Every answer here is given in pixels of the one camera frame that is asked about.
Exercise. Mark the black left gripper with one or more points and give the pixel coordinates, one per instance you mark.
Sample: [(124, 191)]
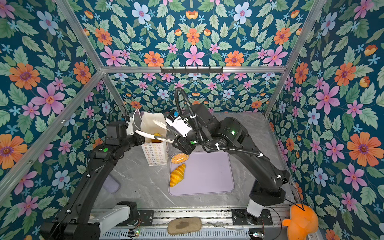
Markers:
[(140, 139)]

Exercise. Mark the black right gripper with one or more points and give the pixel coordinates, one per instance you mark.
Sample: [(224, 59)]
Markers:
[(181, 144)]

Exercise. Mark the round sesame bun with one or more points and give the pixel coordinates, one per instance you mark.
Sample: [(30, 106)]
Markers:
[(179, 158)]

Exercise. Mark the white patterned paper bag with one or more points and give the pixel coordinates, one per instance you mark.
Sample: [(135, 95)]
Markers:
[(156, 152)]

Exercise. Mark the white handled tongs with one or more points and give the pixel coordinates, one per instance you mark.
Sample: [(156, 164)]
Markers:
[(154, 130)]

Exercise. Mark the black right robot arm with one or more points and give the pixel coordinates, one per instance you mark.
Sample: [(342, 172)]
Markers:
[(197, 126)]

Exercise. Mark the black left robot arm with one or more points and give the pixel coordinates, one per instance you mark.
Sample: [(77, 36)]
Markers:
[(72, 221)]

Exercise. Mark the lilac silicone mat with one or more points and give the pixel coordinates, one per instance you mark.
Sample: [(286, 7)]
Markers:
[(206, 173)]

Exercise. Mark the golden croissant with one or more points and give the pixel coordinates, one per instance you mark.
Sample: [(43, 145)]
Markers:
[(177, 175)]

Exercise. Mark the brown stone-like sponge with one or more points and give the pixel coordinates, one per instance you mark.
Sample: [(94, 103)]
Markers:
[(184, 226)]

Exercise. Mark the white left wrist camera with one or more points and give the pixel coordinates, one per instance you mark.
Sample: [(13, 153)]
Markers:
[(129, 125)]

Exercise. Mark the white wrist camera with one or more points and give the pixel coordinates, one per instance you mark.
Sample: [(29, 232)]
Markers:
[(129, 125), (175, 120)]

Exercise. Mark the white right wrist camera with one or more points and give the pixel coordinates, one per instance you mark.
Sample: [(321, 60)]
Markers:
[(175, 120)]

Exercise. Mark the black hook rail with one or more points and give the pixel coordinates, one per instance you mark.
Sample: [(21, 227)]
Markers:
[(191, 70)]

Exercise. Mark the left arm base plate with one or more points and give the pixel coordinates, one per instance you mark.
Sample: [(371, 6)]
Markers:
[(139, 219)]

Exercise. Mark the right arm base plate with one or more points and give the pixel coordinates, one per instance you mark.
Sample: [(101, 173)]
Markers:
[(241, 217)]

